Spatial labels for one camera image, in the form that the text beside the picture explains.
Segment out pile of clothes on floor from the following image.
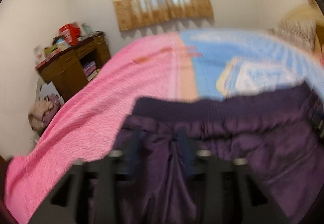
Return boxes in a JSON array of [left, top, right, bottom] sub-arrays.
[[28, 93, 62, 135]]

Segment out pink and blue bedsheet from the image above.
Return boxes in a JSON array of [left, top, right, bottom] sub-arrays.
[[4, 29, 323, 223]]

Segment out red gift box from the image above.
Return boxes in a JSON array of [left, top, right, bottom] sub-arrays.
[[59, 23, 81, 46]]

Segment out books in desk shelf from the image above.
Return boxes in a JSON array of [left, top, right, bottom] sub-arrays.
[[83, 61, 99, 81]]

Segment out purple padded winter jacket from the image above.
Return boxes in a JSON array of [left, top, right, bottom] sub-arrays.
[[113, 84, 323, 223]]

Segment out white card box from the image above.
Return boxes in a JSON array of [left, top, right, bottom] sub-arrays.
[[33, 45, 46, 65]]

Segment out patterned pillow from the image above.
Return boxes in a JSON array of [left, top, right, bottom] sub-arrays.
[[268, 20, 317, 52]]

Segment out brown wooden desk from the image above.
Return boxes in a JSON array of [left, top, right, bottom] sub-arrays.
[[36, 31, 111, 101]]

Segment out cream wooden headboard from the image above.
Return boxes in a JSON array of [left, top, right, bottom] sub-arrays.
[[279, 4, 323, 58]]

